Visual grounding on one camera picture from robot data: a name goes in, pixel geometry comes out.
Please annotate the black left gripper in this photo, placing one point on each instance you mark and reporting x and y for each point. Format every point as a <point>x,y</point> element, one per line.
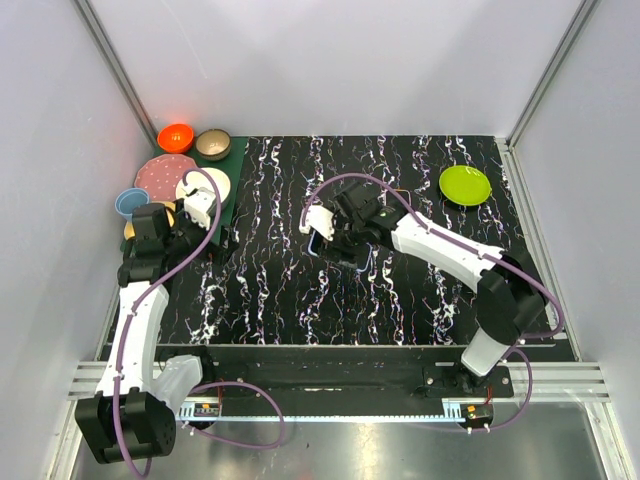
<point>201,235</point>

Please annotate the aluminium corner post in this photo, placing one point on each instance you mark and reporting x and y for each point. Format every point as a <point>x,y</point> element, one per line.
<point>570,37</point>
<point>93,24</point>

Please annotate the brown patterned bowl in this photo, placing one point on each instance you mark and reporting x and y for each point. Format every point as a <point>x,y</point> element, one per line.
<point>214,144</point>

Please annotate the aluminium corner post left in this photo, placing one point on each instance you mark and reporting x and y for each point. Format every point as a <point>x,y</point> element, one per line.
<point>93,24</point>

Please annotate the phone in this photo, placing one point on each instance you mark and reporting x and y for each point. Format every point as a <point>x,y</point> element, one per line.
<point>357,258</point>

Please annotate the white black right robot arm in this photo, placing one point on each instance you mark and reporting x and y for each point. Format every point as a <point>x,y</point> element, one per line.
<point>509,294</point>

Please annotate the yellow square plate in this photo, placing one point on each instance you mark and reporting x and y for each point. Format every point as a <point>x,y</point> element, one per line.
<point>130,230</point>

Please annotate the light blue cup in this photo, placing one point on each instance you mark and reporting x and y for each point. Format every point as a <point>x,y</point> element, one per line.
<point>130,199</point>

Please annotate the pink dotted plate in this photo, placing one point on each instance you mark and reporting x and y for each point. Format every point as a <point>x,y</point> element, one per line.
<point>160,176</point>

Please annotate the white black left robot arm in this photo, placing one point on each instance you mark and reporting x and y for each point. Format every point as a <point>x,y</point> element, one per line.
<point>132,413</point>

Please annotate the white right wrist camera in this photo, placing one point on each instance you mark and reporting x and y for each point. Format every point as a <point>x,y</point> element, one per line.
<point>317,218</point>

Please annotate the green mat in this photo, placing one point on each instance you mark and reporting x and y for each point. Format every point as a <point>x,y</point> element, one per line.
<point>231,165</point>

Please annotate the white bowl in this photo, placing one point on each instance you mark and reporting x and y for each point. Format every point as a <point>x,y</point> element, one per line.
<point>196,180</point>

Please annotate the aluminium corner post right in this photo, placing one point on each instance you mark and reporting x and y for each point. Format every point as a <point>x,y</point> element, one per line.
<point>570,37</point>

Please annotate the orange bowl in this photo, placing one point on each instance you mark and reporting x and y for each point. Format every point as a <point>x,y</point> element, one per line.
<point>176,138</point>

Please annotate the lime green plate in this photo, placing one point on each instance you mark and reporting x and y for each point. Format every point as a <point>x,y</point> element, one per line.
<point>465,185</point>

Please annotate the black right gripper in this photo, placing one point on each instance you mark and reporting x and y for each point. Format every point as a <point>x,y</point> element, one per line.
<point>337,247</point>

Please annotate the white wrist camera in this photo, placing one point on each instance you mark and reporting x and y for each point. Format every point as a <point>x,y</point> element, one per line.
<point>200,207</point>
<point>317,218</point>

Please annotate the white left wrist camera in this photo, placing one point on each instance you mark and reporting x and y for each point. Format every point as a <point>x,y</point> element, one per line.
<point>200,207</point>

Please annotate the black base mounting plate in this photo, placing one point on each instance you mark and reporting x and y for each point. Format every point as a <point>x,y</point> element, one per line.
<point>340,382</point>

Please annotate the aluminium front rail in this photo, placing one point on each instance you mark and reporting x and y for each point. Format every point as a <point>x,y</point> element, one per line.
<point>548,382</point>

